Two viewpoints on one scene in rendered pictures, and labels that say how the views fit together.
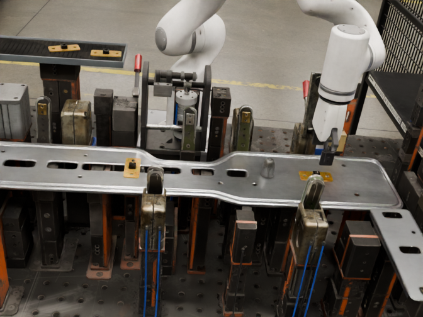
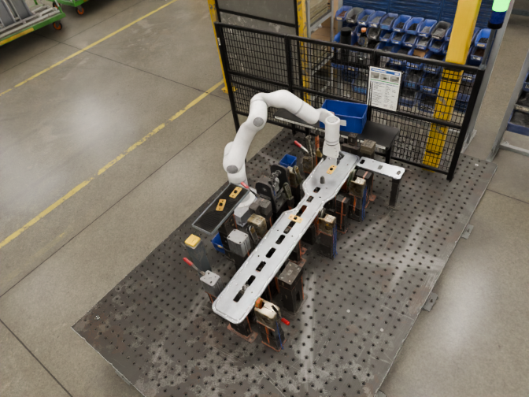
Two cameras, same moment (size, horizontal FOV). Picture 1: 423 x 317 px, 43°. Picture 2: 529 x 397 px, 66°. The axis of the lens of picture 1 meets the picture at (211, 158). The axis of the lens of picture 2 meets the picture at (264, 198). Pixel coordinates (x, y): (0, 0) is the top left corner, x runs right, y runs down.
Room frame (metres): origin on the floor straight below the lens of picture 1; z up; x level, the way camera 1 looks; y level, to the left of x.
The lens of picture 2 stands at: (0.12, 1.39, 2.82)
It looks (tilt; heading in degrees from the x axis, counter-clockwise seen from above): 46 degrees down; 315
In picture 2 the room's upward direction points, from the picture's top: 9 degrees counter-clockwise
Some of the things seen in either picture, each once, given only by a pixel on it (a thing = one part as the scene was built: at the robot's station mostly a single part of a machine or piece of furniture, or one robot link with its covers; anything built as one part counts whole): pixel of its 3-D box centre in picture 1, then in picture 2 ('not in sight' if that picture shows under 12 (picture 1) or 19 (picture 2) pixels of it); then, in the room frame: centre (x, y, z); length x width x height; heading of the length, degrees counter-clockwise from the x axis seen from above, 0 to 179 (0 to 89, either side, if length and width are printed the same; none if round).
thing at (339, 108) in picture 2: not in sight; (342, 116); (1.33, -0.69, 1.10); 0.30 x 0.17 x 0.13; 16
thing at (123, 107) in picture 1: (126, 161); (266, 222); (1.30, 0.25, 0.89); 0.13 x 0.11 x 0.38; 6
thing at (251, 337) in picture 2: not in sight; (238, 318); (1.05, 0.82, 0.84); 0.18 x 0.06 x 0.29; 6
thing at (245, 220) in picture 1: (239, 266); (342, 214); (0.97, -0.10, 0.84); 0.11 x 0.08 x 0.29; 6
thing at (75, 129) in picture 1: (78, 166); (260, 239); (1.25, 0.37, 0.89); 0.13 x 0.11 x 0.38; 6
